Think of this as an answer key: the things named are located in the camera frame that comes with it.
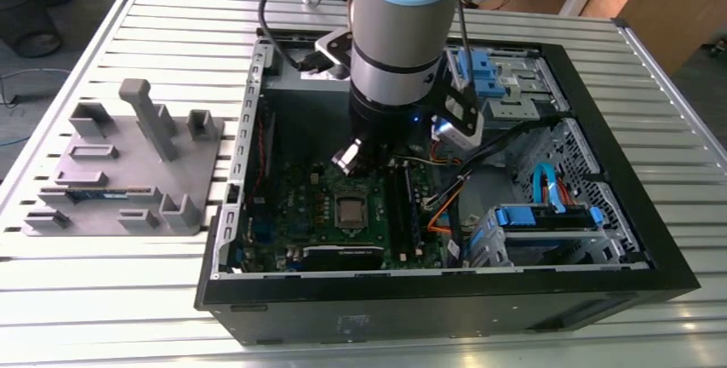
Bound short blue expansion slot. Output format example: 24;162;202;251
251;218;274;244

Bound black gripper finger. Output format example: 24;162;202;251
331;138;370;178

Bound black cable bundle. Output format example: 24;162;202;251
425;115;567;211

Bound green motherboard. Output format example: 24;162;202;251
238;146;454;273

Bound silver CPU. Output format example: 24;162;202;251
339;200;369;225

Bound black RAM slot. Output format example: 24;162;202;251
393;163;411;259
398;162;418;258
387;170;405;259

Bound black graphics card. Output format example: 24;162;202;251
299;243;387;273

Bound black camera cable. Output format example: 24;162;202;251
258;0;338;76
455;0;474;88

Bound blue drive bay bracket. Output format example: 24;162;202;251
454;50;510;99

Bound orange red wire bundle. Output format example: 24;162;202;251
429;146;457;168

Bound black PC case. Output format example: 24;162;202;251
194;26;703;347

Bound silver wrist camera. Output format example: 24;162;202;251
314;28;355;80
433;115;486;148

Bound hard disk in blue carrier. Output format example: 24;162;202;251
494;204;605;233

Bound grey parts rack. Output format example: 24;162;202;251
20;78;227;238

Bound grey white wire bundle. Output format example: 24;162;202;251
394;152;455;165

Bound blue flat data cable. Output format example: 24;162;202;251
533;163;569;215

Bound red flat data cable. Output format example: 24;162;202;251
554;178;577;210

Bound black camera bracket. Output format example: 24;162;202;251
426;59;486;135

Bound wooden cabinet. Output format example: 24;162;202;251
617;0;727;78

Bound metal drive cage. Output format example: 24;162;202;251
446;47;571;146
466;204;653;267

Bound grey power supply unit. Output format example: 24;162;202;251
262;48;354;152

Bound blue RAM stick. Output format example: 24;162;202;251
66;188;131;201

